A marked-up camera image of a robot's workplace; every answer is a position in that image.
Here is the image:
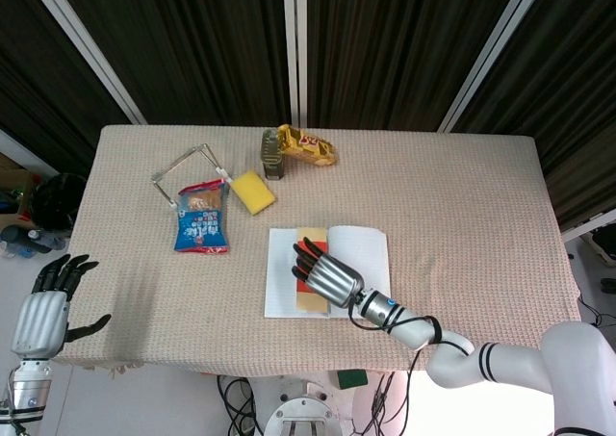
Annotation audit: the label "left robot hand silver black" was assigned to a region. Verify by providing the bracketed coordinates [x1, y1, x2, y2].
[10, 254, 113, 360]

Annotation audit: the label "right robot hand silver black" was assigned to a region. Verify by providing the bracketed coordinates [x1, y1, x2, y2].
[291, 236, 365, 308]

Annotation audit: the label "red and tan card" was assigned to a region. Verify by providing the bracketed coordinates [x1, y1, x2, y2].
[294, 226, 332, 315]

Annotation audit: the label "Lexicon notebook yellow white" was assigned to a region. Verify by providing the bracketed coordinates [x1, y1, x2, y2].
[263, 224, 391, 320]

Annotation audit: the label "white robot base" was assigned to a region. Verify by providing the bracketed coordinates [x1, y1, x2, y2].
[262, 377, 347, 436]

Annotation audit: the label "green block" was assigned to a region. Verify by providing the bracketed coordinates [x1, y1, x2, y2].
[336, 369, 370, 390]

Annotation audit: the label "yellow sponge green base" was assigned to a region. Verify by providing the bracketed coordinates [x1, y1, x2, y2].
[230, 168, 277, 218]

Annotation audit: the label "golden snack bag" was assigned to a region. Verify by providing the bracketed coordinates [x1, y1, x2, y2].
[276, 123, 338, 167]

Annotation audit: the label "dark green tin can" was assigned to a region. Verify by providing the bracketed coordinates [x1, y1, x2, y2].
[261, 128, 288, 182]

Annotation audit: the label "brown cardboard box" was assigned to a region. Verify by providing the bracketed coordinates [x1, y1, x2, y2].
[0, 151, 39, 230]

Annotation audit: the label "beige waffle tablecloth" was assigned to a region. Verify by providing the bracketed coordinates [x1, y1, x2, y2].
[50, 124, 582, 379]

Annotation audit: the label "blue snack bag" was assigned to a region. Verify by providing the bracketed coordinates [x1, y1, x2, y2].
[172, 178, 231, 255]

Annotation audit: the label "dark pleated curtain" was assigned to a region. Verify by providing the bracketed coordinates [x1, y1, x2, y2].
[0, 0, 616, 230]

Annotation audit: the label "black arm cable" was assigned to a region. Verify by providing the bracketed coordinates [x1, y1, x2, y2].
[346, 295, 471, 401]

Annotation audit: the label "black floor cables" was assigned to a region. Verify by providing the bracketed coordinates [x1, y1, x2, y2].
[216, 372, 410, 436]

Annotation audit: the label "metal wire stand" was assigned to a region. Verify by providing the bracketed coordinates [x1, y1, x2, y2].
[150, 141, 233, 211]

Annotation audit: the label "white frame post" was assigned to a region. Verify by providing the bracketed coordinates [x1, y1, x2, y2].
[21, 0, 148, 125]
[282, 0, 309, 128]
[436, 0, 559, 133]

